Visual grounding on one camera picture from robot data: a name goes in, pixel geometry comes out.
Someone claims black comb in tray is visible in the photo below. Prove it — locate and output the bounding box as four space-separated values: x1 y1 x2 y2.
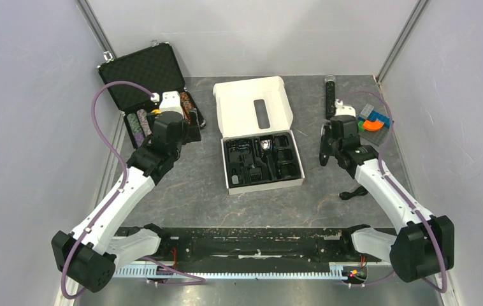
248 167 263 183

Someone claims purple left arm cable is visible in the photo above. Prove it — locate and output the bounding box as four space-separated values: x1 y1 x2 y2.
60 81 207 300

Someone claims white clipper kit box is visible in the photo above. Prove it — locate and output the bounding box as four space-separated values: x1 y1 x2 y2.
213 76 305 195

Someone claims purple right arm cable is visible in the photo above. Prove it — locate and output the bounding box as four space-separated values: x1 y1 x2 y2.
338 91 449 294

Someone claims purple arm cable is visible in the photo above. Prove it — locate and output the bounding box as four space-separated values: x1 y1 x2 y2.
338 91 449 294
60 81 207 300

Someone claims black clipper comb guard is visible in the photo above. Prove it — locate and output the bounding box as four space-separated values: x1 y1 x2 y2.
280 163 298 179

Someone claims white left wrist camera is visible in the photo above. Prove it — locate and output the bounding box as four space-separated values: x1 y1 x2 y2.
150 91 184 116

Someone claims colourful building block set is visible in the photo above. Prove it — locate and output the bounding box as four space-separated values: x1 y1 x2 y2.
356 104 391 146

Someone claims black poker chip case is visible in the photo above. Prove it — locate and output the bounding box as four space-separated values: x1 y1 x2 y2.
97 42 200 149

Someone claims aluminium frame rail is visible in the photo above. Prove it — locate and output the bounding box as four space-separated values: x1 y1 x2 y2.
76 260 443 305

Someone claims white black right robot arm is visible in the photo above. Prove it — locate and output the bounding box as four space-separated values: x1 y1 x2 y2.
319 115 455 282

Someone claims black glitter tube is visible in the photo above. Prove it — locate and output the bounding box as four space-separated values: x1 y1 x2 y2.
324 75 336 120

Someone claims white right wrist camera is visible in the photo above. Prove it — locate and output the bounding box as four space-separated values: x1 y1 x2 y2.
335 99 356 117

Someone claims silver clipper blade head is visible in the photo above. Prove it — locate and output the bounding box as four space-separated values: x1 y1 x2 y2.
260 139 273 152

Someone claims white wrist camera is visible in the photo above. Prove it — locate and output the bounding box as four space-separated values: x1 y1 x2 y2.
150 91 184 116
335 99 356 117

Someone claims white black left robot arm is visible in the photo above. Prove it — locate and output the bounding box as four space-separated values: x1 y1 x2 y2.
51 111 189 298

